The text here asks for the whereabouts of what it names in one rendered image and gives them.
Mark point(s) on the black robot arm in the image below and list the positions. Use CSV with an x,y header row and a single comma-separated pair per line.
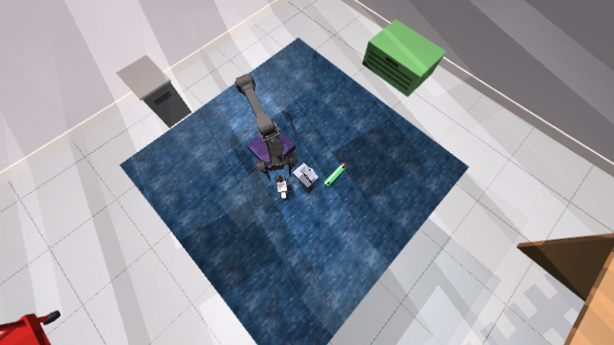
x,y
267,129

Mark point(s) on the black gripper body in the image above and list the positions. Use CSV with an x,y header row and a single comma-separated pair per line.
x,y
260,165

